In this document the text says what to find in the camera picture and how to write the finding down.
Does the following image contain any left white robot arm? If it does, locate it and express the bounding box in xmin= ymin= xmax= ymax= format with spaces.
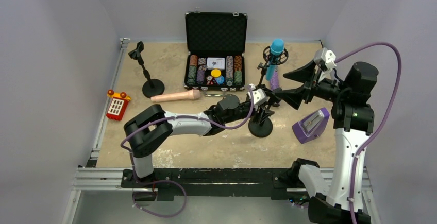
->
xmin=121 ymin=87 xmax=281 ymax=179

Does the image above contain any black tripod shock-mount stand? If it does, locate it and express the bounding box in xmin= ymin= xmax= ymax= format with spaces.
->
xmin=257 ymin=46 xmax=289 ymax=87

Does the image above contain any purple glitter microphone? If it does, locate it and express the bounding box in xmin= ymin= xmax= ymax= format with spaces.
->
xmin=270 ymin=71 xmax=280 ymax=90

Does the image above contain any black poker chip case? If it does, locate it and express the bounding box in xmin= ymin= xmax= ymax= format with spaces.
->
xmin=183 ymin=11 xmax=248 ymax=91

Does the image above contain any blue poker chip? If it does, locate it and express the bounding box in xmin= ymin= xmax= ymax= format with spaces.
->
xmin=214 ymin=76 xmax=225 ymax=85

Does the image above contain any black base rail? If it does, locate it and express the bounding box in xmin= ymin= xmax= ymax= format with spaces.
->
xmin=120 ymin=158 xmax=322 ymax=203

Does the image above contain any red yellow toy block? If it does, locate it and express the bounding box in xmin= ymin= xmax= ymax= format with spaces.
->
xmin=106 ymin=89 xmax=131 ymax=121

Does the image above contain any white card deck box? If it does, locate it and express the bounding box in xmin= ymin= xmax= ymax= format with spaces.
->
xmin=206 ymin=57 xmax=226 ymax=70

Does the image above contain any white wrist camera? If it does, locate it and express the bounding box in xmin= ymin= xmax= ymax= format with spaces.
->
xmin=313 ymin=47 xmax=337 ymax=72
xmin=247 ymin=83 xmax=267 ymax=107

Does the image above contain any black round-base mic stand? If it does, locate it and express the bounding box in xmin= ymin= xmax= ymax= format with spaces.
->
xmin=248 ymin=117 xmax=273 ymax=138

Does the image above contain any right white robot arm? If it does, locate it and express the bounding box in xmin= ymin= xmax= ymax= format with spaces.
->
xmin=276 ymin=62 xmax=379 ymax=223

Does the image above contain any pink microphone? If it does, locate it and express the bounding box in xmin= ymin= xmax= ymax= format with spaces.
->
xmin=150 ymin=90 xmax=200 ymax=102

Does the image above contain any blue microphone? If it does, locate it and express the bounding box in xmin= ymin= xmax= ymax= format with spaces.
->
xmin=265 ymin=38 xmax=284 ymax=81

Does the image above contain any yellow poker chip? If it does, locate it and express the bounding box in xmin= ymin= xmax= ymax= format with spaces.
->
xmin=211 ymin=69 xmax=222 ymax=78

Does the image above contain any black round-base stand far left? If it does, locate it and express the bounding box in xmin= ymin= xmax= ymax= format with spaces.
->
xmin=128 ymin=41 xmax=165 ymax=98

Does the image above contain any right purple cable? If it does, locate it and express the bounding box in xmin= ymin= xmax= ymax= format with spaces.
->
xmin=334 ymin=41 xmax=402 ymax=224

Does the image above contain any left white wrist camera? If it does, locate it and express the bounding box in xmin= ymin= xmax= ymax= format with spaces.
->
xmin=247 ymin=83 xmax=267 ymax=107

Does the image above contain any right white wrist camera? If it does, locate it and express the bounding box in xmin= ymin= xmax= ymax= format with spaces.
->
xmin=313 ymin=47 xmax=337 ymax=72

